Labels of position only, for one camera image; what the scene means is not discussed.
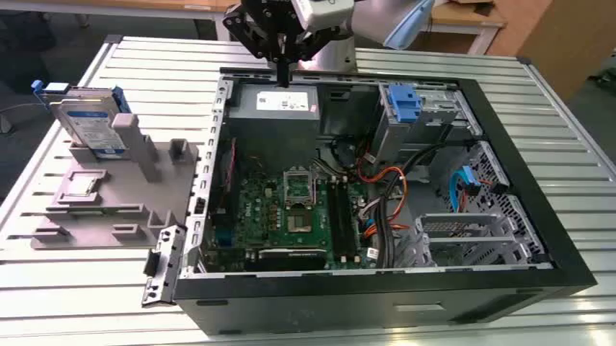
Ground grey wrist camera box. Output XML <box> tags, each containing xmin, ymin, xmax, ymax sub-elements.
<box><xmin>291</xmin><ymin>0</ymin><xmax>355</xmax><ymax>32</ymax></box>

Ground orange red yellow wire bundle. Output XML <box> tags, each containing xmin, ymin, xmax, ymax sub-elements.
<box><xmin>355</xmin><ymin>140</ymin><xmax>410</xmax><ymax>239</ymax></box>

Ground black office chair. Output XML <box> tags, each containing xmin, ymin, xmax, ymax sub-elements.
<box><xmin>0</xmin><ymin>10</ymin><xmax>56</xmax><ymax>94</ymax></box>

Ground black sleeved cable bundle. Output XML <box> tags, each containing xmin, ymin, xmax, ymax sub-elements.
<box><xmin>372</xmin><ymin>138</ymin><xmax>482</xmax><ymax>270</ymax></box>

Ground wooden desk white frame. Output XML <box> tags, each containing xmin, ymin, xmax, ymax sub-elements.
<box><xmin>422</xmin><ymin>0</ymin><xmax>509</xmax><ymax>55</ymax></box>
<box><xmin>61</xmin><ymin>0</ymin><xmax>232</xmax><ymax>40</ymax></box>

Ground grey parts rack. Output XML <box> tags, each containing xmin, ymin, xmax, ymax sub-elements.
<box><xmin>29</xmin><ymin>113</ymin><xmax>201</xmax><ymax>250</ymax></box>

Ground metal disk bay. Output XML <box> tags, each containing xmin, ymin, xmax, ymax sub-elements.
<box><xmin>411</xmin><ymin>211</ymin><xmax>549</xmax><ymax>270</ymax></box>

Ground hard disk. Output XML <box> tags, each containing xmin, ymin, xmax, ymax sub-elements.
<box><xmin>30</xmin><ymin>81</ymin><xmax>129</xmax><ymax>161</ymax></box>

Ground thin metal locking lever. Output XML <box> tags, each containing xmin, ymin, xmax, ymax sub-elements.
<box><xmin>311</xmin><ymin>169</ymin><xmax>321</xmax><ymax>213</ymax></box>

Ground black graphics card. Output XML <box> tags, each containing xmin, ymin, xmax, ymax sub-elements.
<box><xmin>243</xmin><ymin>247</ymin><xmax>328</xmax><ymax>273</ymax></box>

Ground green motherboard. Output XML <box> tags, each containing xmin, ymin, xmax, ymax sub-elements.
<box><xmin>201</xmin><ymin>169</ymin><xmax>380</xmax><ymax>271</ymax></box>

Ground power wire with black plug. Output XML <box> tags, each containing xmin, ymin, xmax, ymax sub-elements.
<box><xmin>472</xmin><ymin>178</ymin><xmax>511</xmax><ymax>195</ymax></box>

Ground blue drive latch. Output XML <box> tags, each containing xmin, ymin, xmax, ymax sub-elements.
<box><xmin>387</xmin><ymin>84</ymin><xmax>422</xmax><ymax>123</ymax></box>

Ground brown wooden cabinet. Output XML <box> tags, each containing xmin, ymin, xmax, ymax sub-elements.
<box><xmin>490</xmin><ymin>0</ymin><xmax>616</xmax><ymax>102</ymax></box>

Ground metal card retention bracket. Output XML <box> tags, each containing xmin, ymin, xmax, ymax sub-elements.
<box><xmin>140</xmin><ymin>223</ymin><xmax>188</xmax><ymax>307</ymax></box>

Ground silver CPU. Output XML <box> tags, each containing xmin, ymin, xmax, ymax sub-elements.
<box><xmin>61</xmin><ymin>178</ymin><xmax>97</xmax><ymax>198</ymax></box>

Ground blue flat data wire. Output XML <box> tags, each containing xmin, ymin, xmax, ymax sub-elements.
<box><xmin>448</xmin><ymin>165</ymin><xmax>482</xmax><ymax>213</ymax></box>

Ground thin red wire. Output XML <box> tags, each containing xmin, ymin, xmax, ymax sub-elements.
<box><xmin>215</xmin><ymin>138</ymin><xmax>239</xmax><ymax>213</ymax></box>

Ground black RAM slot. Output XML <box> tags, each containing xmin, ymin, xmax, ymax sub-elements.
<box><xmin>325</xmin><ymin>174</ymin><xmax>348</xmax><ymax>263</ymax></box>
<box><xmin>339</xmin><ymin>174</ymin><xmax>363</xmax><ymax>263</ymax></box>

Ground grey power supply unit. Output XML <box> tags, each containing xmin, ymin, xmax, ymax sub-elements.
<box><xmin>225</xmin><ymin>84</ymin><xmax>321</xmax><ymax>174</ymax></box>

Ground black open PC case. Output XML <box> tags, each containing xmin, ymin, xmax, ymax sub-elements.
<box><xmin>172</xmin><ymin>66</ymin><xmax>597</xmax><ymax>334</ymax></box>

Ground cardboard box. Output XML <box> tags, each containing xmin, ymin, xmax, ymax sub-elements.
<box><xmin>446</xmin><ymin>0</ymin><xmax>494</xmax><ymax>15</ymax></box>

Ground yellow black power wires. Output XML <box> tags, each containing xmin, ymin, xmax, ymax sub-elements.
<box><xmin>311</xmin><ymin>156</ymin><xmax>350</xmax><ymax>177</ymax></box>

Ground grey metal drive cage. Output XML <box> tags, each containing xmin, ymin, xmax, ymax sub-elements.
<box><xmin>372</xmin><ymin>82</ymin><xmax>482</xmax><ymax>170</ymax></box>

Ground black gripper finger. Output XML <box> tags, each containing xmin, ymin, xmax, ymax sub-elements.
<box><xmin>283</xmin><ymin>27</ymin><xmax>340</xmax><ymax>89</ymax></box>
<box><xmin>221</xmin><ymin>5</ymin><xmax>284</xmax><ymax>89</ymax></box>

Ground metal socket cover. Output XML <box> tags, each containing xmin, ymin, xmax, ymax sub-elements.
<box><xmin>280</xmin><ymin>167</ymin><xmax>317</xmax><ymax>210</ymax></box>

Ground CPU socket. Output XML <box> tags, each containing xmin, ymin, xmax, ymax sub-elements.
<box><xmin>285</xmin><ymin>212</ymin><xmax>316</xmax><ymax>235</ymax></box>

